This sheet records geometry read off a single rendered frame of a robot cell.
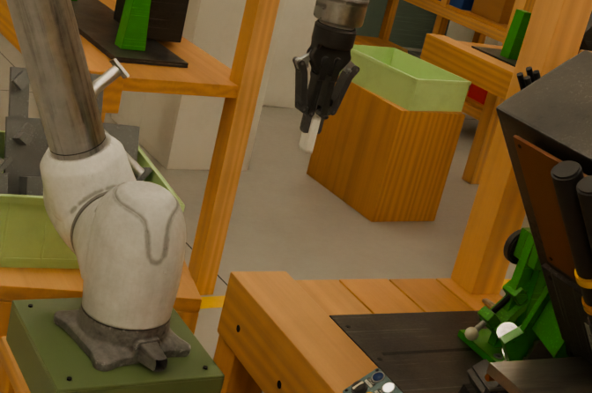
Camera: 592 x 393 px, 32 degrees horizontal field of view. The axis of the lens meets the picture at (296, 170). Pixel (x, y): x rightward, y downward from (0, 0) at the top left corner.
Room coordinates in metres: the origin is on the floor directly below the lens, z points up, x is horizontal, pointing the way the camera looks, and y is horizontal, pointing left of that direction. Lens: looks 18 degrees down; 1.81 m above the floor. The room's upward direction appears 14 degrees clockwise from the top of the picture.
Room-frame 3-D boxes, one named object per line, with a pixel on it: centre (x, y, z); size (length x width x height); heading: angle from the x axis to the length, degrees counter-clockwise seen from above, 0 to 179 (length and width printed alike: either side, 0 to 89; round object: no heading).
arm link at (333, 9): (1.78, -0.01, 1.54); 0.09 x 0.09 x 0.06
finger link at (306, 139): (1.77, 0.00, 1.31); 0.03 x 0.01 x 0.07; 32
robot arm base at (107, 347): (1.56, 0.21, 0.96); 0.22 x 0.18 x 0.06; 42
